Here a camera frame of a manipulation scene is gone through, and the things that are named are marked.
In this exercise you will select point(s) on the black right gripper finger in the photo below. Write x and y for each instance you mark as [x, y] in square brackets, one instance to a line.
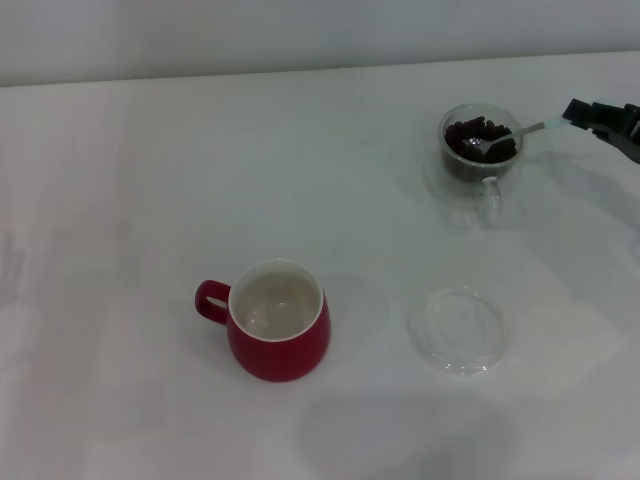
[577, 112]
[625, 137]

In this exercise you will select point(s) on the coffee beans heap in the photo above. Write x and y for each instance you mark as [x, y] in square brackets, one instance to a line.
[460, 140]

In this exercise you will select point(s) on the clear glass saucer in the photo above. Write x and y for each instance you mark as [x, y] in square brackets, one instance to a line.
[457, 350]

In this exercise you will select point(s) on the red ceramic mug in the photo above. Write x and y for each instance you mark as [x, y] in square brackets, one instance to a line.
[280, 355]

